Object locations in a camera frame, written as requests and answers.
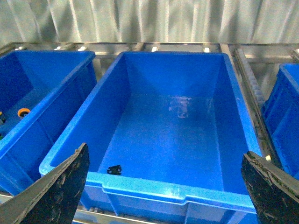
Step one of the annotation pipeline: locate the orange push button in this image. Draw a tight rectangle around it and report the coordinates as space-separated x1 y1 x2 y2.
17 108 30 119

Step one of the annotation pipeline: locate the blue middle plastic bin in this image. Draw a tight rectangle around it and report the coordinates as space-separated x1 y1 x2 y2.
39 52 259 224

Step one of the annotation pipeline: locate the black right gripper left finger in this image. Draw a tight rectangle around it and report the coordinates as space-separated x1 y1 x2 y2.
0 143 90 224

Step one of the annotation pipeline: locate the blue plastic bin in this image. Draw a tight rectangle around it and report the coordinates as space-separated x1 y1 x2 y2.
39 52 259 224
0 50 97 195
262 63 299 179

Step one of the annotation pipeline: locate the blue left plastic bin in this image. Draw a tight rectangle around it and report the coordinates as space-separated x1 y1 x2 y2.
0 50 97 195

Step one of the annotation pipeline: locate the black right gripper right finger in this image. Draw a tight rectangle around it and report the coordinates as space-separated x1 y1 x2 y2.
241 151 299 224

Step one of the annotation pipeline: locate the small black clip part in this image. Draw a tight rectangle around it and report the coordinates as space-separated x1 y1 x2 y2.
107 165 122 175

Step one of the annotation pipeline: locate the blue right plastic bin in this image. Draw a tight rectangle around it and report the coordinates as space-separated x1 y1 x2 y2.
262 63 299 179

